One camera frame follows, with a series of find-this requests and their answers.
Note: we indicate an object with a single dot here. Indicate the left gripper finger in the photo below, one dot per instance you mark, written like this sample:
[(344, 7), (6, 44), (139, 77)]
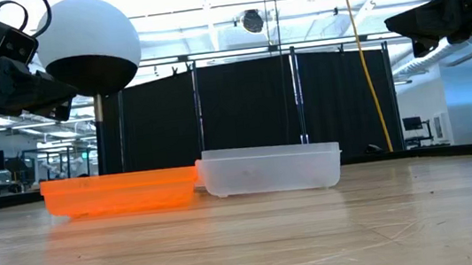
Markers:
[(64, 112), (31, 91)]

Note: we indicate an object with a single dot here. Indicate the black curved object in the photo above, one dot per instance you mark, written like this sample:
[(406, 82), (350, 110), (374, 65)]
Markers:
[(374, 149)]

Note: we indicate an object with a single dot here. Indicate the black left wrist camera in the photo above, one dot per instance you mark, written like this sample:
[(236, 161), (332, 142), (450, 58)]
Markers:
[(9, 42)]

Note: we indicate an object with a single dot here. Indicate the orange translucent box lid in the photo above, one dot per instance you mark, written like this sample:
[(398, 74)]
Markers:
[(118, 192)]

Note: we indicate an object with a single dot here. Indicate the black overhead camera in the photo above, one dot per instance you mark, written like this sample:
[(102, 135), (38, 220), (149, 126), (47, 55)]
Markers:
[(253, 21)]

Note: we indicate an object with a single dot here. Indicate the metal curtain stand pole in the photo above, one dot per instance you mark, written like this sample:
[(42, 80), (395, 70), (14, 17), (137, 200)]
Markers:
[(198, 110), (299, 98)]

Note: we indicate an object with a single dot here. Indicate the black curtain panel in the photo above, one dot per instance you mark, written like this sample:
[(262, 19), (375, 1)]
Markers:
[(246, 104), (155, 124), (338, 94)]

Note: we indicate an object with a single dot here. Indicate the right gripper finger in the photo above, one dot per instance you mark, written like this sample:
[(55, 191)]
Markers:
[(422, 46), (437, 20)]

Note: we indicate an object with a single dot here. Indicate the white black globe on pole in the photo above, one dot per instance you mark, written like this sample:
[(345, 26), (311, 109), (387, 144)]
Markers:
[(87, 38)]

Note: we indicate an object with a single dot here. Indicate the metal horizontal frame bar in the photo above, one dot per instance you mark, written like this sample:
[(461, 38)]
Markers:
[(231, 53)]

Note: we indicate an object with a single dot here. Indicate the clear plastic supply box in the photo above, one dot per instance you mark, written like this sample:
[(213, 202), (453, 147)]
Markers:
[(267, 171)]

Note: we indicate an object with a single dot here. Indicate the black table edge rail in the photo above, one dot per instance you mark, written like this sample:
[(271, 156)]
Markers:
[(3, 202)]

